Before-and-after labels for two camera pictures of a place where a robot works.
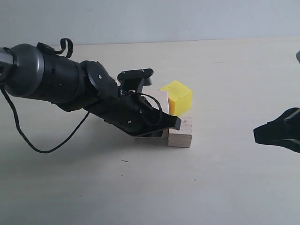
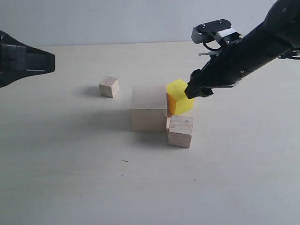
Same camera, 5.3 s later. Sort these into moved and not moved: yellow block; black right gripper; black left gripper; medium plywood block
Moved: black right gripper; black left gripper
Not moved: medium plywood block; yellow block
